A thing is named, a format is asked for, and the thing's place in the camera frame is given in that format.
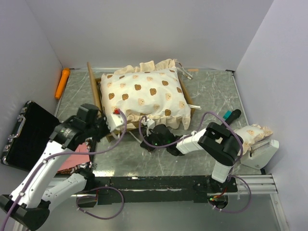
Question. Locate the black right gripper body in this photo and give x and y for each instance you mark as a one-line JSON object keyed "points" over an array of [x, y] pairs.
{"points": [[151, 138]]}

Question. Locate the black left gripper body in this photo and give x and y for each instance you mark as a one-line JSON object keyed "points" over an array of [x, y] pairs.
{"points": [[95, 130]]}

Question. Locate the wooden pet bed frame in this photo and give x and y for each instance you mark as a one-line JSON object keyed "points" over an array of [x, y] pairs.
{"points": [[106, 103]]}

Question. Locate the bear print bed mattress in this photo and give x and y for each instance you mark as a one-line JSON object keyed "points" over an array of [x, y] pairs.
{"points": [[144, 96]]}

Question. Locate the small bear print pillow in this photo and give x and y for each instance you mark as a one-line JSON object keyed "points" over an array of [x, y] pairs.
{"points": [[252, 134]]}

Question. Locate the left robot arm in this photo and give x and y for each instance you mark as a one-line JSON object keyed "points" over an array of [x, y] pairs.
{"points": [[31, 202]]}

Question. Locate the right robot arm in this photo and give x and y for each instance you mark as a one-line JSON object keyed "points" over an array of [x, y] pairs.
{"points": [[219, 142]]}

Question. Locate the pink paper sheets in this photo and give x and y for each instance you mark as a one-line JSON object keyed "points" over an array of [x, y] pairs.
{"points": [[74, 161]]}

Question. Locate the orange plastic carrot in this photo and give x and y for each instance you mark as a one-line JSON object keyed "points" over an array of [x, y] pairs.
{"points": [[62, 83]]}

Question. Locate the black open carrying case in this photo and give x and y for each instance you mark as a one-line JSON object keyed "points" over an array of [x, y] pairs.
{"points": [[29, 137]]}

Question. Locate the white lint roller box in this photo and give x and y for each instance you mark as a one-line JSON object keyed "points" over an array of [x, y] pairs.
{"points": [[260, 154]]}

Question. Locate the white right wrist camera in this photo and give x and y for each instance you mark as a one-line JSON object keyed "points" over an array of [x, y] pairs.
{"points": [[148, 123]]}

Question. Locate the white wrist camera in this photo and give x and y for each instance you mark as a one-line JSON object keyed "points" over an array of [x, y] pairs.
{"points": [[148, 123], [116, 120]]}

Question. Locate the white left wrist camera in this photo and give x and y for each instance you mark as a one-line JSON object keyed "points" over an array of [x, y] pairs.
{"points": [[116, 120]]}

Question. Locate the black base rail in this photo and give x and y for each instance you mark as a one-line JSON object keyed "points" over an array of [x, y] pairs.
{"points": [[109, 190]]}

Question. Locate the aluminium frame rail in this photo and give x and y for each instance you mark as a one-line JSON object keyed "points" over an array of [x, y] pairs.
{"points": [[258, 184]]}

